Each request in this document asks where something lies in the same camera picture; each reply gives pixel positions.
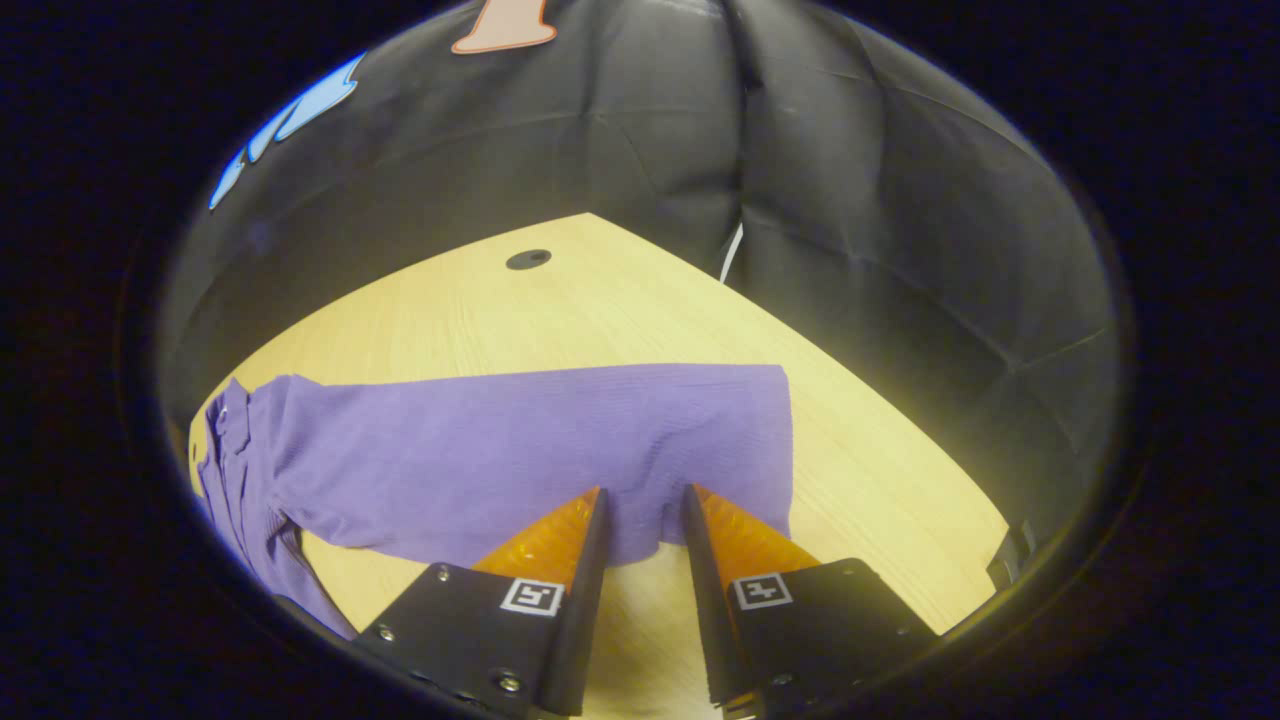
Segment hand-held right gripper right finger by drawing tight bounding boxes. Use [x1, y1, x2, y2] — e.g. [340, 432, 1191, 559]
[680, 484, 943, 716]

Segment purple shirt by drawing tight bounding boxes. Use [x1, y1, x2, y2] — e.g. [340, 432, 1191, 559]
[195, 363, 796, 641]

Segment dark table edge bracket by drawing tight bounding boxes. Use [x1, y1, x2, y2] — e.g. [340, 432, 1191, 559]
[985, 520, 1038, 593]

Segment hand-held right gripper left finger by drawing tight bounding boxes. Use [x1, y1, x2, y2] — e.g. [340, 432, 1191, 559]
[352, 486, 613, 720]

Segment black backdrop cloth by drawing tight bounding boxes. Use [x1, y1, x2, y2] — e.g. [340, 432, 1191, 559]
[160, 0, 1121, 561]

